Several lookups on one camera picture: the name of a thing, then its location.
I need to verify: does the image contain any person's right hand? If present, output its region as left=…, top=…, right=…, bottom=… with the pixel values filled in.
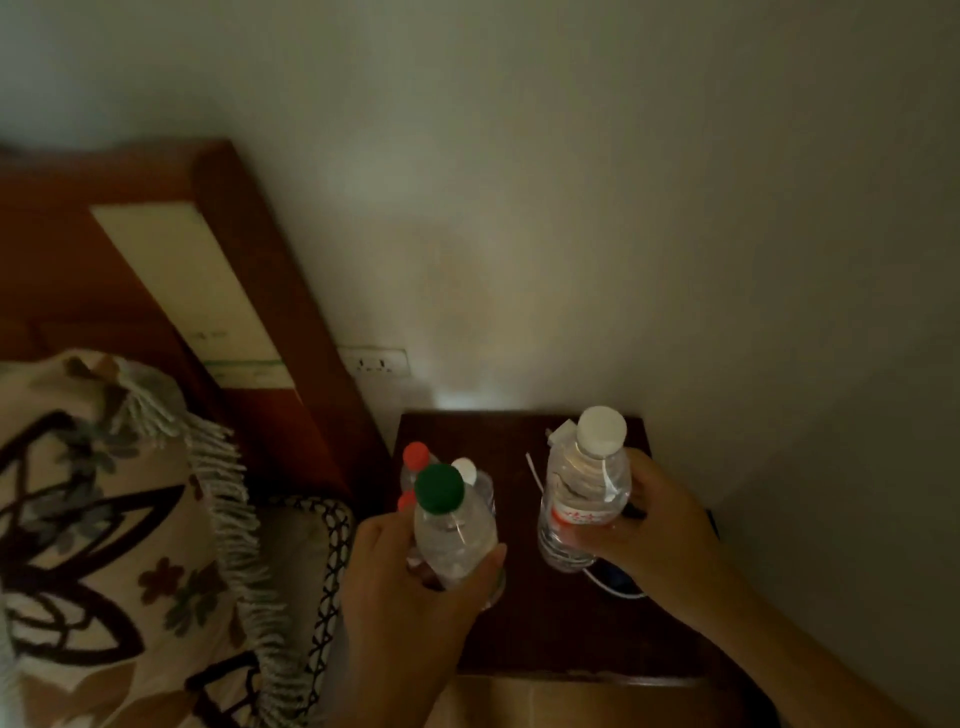
left=559, top=448, right=733, bottom=625

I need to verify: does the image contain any dark wooden nightstand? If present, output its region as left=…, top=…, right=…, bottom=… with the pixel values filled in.
left=390, top=410, right=759, bottom=728

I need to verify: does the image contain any white capped red label bottle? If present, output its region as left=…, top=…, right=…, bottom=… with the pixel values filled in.
left=537, top=405, right=632, bottom=574

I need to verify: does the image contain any person's right forearm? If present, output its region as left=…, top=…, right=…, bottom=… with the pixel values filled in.
left=675, top=577, right=935, bottom=728

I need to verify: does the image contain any grey pillow with black trim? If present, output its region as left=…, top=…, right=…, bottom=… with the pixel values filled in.
left=255, top=493, right=358, bottom=728

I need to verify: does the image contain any white cable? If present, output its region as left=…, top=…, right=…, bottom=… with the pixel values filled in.
left=524, top=451, right=648, bottom=601

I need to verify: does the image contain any person's left forearm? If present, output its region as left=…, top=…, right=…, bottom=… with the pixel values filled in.
left=322, top=663, right=460, bottom=728

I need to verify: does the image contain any cream patterned fringed blanket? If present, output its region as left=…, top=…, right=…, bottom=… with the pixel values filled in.
left=0, top=348, right=316, bottom=728

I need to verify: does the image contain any reddish wooden bed headboard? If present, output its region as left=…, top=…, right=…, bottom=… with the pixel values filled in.
left=0, top=138, right=393, bottom=519

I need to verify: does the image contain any person's left hand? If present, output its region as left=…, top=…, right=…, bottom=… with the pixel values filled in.
left=339, top=511, right=508, bottom=680

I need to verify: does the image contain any white wall socket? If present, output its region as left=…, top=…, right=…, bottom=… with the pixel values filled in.
left=336, top=345, right=413, bottom=381

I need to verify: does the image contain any green capped clear water bottle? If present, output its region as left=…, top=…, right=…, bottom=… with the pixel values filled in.
left=412, top=462, right=506, bottom=610

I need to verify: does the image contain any small white capped clear bottle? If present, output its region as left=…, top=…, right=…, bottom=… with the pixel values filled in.
left=451, top=456, right=498, bottom=526

